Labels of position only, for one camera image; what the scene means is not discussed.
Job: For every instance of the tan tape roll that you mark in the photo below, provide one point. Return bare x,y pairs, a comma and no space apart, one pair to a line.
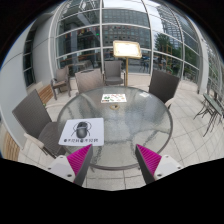
114,107

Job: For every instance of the black computer mouse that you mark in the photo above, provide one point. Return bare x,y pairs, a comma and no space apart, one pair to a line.
82,130

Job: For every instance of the wooden slatted bench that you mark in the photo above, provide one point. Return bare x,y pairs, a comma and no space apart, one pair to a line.
45,94
11,148

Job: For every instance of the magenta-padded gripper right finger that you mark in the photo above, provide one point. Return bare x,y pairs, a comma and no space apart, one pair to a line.
150,160

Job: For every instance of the gold menu stand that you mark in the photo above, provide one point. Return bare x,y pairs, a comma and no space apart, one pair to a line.
126,49

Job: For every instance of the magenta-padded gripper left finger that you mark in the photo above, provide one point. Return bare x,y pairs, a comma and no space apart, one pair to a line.
78,160

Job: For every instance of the colourful printed menu card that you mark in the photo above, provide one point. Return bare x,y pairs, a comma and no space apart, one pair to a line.
114,98

